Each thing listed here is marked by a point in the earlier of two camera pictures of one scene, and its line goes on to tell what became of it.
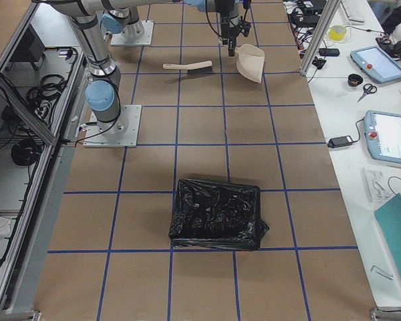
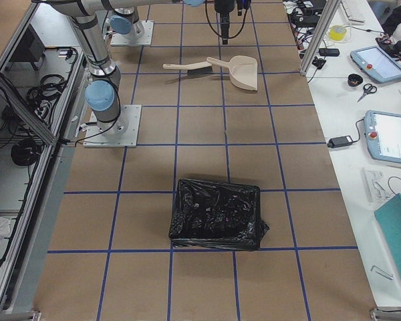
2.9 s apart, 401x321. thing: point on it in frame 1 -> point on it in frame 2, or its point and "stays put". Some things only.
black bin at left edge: (215, 216) stays put
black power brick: (340, 141) stays put
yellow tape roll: (337, 33) stays put
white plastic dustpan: (250, 61) -> (243, 70)
